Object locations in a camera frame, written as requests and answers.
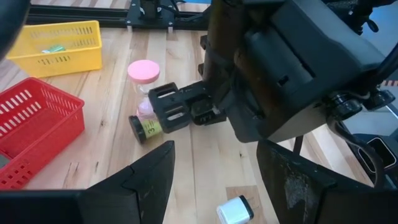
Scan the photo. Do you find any pink hourglass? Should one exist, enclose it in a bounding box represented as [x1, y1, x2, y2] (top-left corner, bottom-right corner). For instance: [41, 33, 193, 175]
[127, 59, 161, 124]

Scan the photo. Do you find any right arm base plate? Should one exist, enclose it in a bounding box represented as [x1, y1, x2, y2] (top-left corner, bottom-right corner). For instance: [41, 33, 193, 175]
[126, 0, 212, 32]

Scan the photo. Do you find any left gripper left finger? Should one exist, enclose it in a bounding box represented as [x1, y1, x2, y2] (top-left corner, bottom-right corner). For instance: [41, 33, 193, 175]
[0, 140, 176, 224]

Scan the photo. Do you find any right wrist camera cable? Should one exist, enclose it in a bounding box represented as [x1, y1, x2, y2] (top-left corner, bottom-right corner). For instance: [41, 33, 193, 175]
[326, 119, 385, 189]

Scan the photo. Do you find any black table frame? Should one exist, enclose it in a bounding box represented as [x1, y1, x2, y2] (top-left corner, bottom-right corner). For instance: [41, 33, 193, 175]
[26, 4, 212, 30]

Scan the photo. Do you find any white cube charger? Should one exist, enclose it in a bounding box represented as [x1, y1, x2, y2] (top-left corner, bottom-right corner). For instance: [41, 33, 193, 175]
[216, 195, 255, 224]

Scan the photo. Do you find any red plastic basket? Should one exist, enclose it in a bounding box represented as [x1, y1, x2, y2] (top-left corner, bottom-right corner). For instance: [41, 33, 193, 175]
[0, 77, 86, 190]

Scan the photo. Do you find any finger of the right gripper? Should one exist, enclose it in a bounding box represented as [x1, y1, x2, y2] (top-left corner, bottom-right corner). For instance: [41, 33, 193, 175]
[148, 81, 215, 134]
[190, 95, 228, 126]

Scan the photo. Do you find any yellow sand hourglass number three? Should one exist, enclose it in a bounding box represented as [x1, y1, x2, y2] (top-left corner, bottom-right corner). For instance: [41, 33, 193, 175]
[128, 114, 164, 144]

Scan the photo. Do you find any green and white charger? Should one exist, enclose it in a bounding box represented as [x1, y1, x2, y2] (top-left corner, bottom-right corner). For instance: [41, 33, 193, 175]
[41, 45, 67, 54]

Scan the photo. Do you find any yellow plastic basket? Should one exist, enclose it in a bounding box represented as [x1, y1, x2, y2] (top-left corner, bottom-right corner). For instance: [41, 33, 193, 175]
[6, 20, 103, 78]

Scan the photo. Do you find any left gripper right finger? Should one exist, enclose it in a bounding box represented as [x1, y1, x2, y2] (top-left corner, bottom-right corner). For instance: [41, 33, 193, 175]
[256, 139, 398, 224]

